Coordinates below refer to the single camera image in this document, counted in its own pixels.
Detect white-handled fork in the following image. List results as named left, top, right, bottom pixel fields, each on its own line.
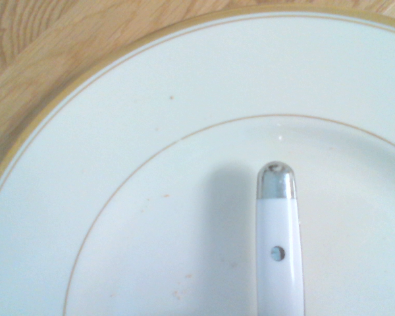
left=255, top=160, right=305, bottom=316

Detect white gold-rimmed plate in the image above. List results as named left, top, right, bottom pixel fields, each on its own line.
left=0, top=5, right=395, bottom=316

